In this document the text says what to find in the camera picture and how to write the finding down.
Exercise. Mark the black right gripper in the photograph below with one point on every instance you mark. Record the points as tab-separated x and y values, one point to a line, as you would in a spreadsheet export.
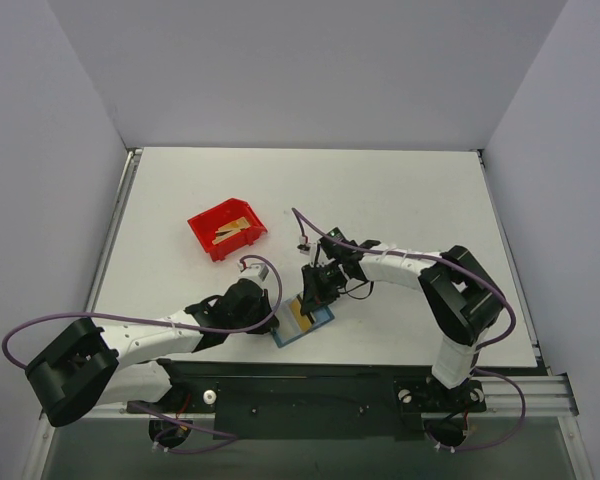
318	288

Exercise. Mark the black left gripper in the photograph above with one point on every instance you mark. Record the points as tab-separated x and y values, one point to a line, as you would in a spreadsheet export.
268	317

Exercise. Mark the gold VIP card small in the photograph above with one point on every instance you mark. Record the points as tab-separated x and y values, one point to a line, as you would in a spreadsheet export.
304	322

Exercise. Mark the blue leather card holder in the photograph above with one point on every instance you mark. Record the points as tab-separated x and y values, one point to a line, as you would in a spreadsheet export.
293	325

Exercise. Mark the red plastic bin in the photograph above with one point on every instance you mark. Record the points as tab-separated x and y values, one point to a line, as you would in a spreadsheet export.
204	225

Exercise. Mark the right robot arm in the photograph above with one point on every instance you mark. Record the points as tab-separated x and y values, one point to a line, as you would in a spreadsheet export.
461	295

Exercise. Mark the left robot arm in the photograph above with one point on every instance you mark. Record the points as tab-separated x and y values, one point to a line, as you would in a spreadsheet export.
88	365

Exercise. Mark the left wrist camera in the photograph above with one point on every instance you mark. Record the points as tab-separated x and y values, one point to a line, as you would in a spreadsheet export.
256	273

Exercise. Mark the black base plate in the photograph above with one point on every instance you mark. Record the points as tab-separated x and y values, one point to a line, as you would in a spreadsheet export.
338	421

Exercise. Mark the left aluminium side rail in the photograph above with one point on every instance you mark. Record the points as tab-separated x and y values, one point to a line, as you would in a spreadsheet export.
123	191

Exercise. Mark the aluminium side rail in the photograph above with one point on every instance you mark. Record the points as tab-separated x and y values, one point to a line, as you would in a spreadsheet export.
123	191
526	313

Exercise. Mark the right aluminium side rail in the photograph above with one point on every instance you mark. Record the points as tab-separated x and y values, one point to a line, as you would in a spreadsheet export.
526	313

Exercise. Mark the aluminium front rail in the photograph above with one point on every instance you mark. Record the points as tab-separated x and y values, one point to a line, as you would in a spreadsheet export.
487	392

